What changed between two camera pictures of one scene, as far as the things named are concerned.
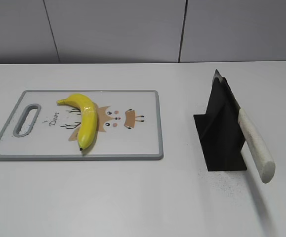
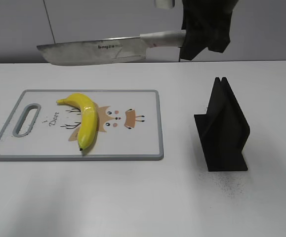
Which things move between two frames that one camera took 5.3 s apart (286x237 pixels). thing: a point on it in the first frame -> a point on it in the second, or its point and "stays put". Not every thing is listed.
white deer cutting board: (130, 127) stays put
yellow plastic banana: (88, 122) stays put
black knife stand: (219, 131) stays put
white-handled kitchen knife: (264, 162) -> (108, 51)
